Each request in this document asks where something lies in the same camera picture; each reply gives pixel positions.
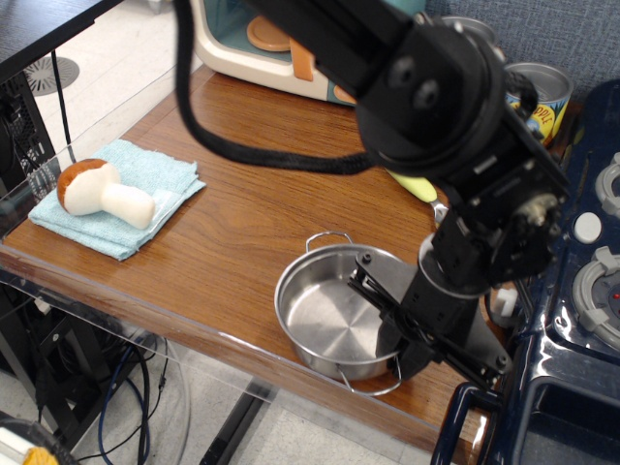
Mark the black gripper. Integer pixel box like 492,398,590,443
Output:
349,239,512,390

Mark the stainless steel pan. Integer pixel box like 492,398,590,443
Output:
274,231,403,397

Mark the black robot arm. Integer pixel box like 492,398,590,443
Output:
254,1,568,389

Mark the black table leg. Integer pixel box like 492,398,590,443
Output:
199,382,277,465

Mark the dark blue toy stove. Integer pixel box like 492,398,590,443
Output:
432,80,619,464

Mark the light blue folded cloth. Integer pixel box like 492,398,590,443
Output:
29,139,205,261

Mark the pineapple slices can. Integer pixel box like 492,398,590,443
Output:
506,62,574,147

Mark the tomato sauce can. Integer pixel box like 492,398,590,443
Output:
441,15,499,47

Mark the plush mushroom toy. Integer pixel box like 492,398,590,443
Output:
57,159,156,230

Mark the toy microwave teal cream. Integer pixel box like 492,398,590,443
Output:
191,1,355,106

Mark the black side desk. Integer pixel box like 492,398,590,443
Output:
1,0,120,82

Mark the green handled metal spoon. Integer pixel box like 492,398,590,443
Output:
388,171,449,228

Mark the black floor cable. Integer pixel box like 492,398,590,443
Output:
70,338,171,465

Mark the blue floor cable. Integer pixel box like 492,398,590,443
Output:
98,346,151,465

